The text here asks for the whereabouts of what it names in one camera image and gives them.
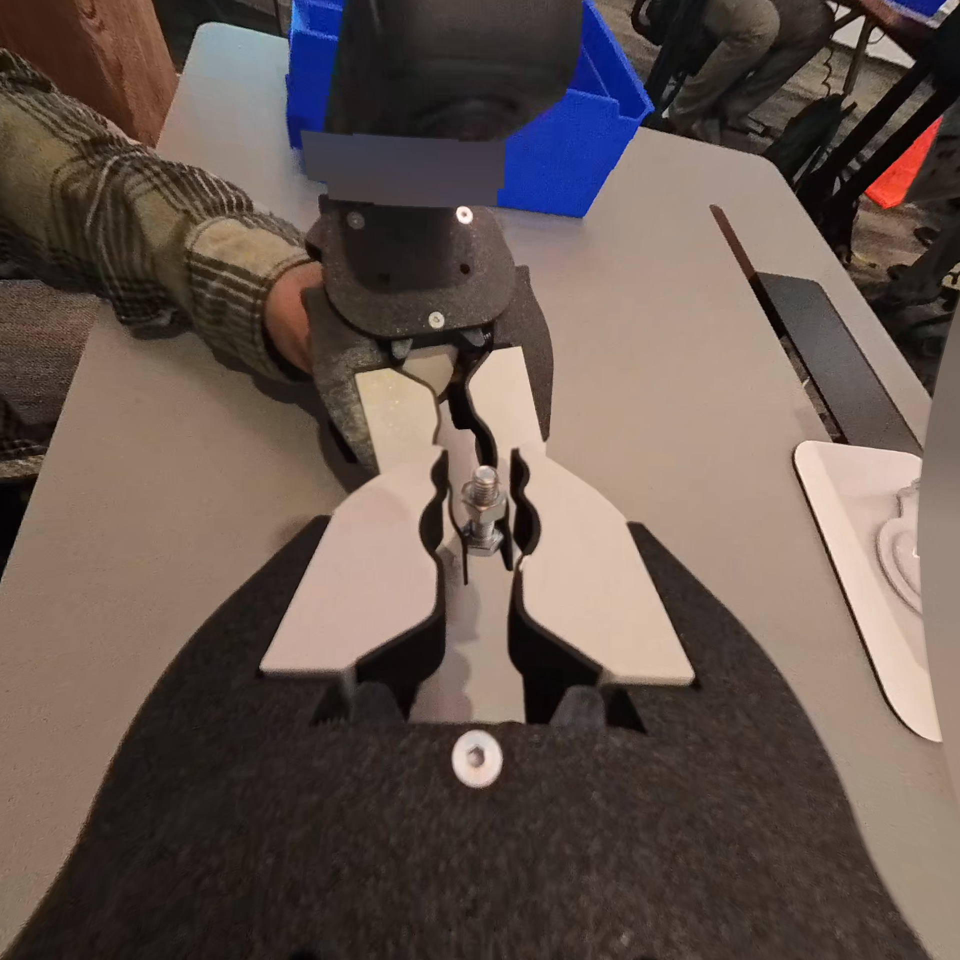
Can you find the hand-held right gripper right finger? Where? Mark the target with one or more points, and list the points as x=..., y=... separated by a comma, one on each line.
x=592, y=592

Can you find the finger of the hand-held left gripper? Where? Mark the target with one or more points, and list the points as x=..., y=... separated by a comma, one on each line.
x=510, y=397
x=394, y=412

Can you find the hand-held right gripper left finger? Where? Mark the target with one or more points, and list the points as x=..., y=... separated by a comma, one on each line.
x=367, y=585

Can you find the silver hex bolt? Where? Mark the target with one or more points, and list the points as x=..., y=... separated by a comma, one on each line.
x=486, y=480

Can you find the silver hex nut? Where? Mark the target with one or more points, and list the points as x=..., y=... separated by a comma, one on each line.
x=480, y=504

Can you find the blue plastic bin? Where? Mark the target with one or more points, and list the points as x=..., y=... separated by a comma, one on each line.
x=577, y=157

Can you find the person's left forearm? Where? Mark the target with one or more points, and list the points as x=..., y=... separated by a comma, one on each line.
x=135, y=210

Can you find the person's left hand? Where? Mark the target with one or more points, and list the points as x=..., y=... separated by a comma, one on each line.
x=289, y=322

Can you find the white flat stand base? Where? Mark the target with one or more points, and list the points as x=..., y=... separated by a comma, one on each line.
x=840, y=510

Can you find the black flat board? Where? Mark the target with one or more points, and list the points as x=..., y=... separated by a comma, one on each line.
x=832, y=352

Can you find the black backpack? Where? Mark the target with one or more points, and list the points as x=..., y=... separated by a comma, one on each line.
x=810, y=142

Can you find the orange floor marker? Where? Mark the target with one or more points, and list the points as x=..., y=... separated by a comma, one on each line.
x=900, y=180

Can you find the wooden post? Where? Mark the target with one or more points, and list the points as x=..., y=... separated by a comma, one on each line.
x=82, y=60

